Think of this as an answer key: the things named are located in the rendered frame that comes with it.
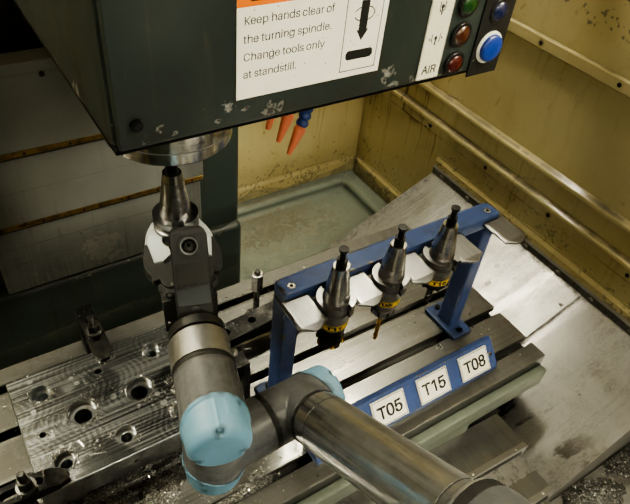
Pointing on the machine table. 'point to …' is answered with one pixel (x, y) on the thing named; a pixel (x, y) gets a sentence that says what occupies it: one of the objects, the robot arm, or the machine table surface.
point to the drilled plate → (159, 426)
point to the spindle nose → (183, 150)
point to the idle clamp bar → (249, 325)
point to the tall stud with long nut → (256, 286)
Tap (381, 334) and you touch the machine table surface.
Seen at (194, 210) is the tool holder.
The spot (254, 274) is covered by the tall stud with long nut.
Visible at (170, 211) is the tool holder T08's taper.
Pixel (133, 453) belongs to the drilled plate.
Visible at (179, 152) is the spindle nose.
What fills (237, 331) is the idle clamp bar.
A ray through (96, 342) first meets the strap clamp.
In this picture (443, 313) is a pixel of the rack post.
